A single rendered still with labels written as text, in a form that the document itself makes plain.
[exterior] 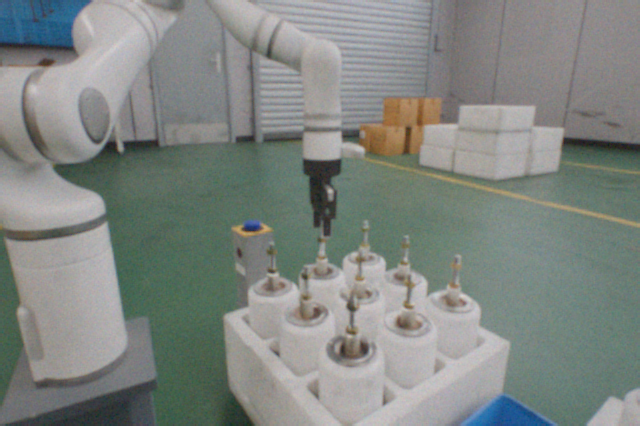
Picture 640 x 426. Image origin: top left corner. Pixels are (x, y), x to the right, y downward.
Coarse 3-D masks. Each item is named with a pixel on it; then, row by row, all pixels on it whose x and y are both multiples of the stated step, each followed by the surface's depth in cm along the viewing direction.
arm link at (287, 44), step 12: (288, 24) 66; (276, 36) 65; (288, 36) 65; (300, 36) 68; (276, 48) 65; (288, 48) 66; (300, 48) 69; (276, 60) 68; (288, 60) 69; (300, 60) 70; (300, 72) 72
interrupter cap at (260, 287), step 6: (258, 282) 75; (264, 282) 75; (282, 282) 75; (288, 282) 75; (258, 288) 73; (264, 288) 73; (282, 288) 73; (288, 288) 73; (258, 294) 71; (264, 294) 70; (270, 294) 71; (276, 294) 70; (282, 294) 71
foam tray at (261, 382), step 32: (224, 320) 77; (256, 352) 66; (480, 352) 66; (256, 384) 68; (288, 384) 59; (384, 384) 59; (448, 384) 59; (480, 384) 66; (256, 416) 71; (288, 416) 59; (320, 416) 53; (384, 416) 53; (416, 416) 56; (448, 416) 61
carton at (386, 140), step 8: (376, 128) 425; (384, 128) 412; (392, 128) 409; (400, 128) 414; (376, 136) 427; (384, 136) 413; (392, 136) 412; (400, 136) 417; (376, 144) 429; (384, 144) 415; (392, 144) 415; (400, 144) 420; (376, 152) 431; (384, 152) 417; (392, 152) 418; (400, 152) 422
